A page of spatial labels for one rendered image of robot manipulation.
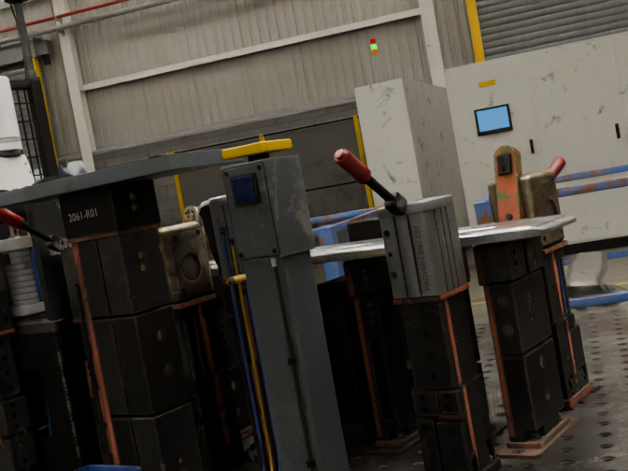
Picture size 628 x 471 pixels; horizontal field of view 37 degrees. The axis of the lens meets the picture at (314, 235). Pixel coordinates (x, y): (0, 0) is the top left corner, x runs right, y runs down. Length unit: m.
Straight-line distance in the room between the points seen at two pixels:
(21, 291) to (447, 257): 0.74
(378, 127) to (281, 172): 8.42
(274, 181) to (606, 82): 8.37
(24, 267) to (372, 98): 8.06
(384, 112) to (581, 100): 1.90
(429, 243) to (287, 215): 0.18
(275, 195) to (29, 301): 0.65
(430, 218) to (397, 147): 8.30
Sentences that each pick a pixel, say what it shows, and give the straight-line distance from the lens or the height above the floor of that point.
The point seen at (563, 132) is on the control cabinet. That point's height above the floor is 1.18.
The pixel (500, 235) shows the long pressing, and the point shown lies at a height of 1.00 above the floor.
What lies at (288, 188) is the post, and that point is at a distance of 1.07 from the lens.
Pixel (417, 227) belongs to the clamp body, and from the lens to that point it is 1.13.
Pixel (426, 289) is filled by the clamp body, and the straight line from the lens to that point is 1.14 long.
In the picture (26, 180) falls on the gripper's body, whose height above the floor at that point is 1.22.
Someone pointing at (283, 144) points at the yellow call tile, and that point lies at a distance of 1.08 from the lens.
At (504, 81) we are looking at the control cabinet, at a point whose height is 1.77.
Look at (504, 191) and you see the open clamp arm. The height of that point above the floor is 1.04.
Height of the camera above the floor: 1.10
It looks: 3 degrees down
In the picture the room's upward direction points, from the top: 10 degrees counter-clockwise
